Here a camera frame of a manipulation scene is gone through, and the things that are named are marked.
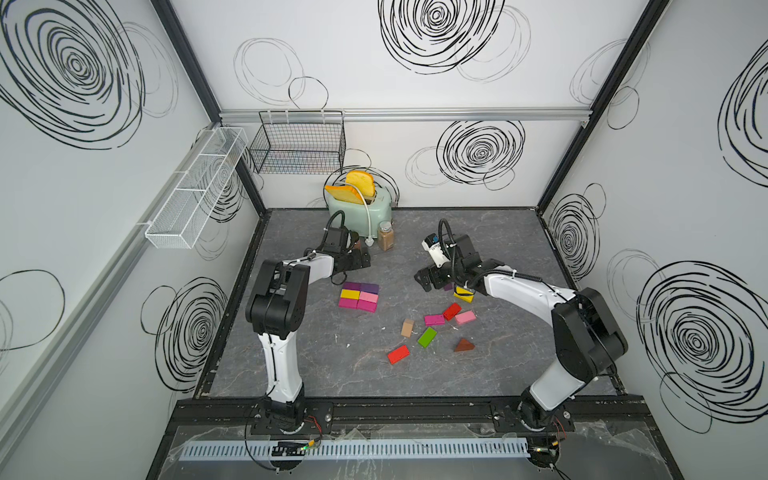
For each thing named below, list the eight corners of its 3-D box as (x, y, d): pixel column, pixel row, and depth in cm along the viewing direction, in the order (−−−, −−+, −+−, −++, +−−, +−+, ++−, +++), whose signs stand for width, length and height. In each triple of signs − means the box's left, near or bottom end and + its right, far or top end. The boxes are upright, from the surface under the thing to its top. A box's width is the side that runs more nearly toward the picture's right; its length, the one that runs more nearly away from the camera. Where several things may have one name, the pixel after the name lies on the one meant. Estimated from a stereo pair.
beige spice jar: (382, 251, 109) (381, 233, 101) (378, 241, 112) (377, 222, 104) (393, 249, 110) (393, 231, 102) (389, 238, 113) (389, 220, 105)
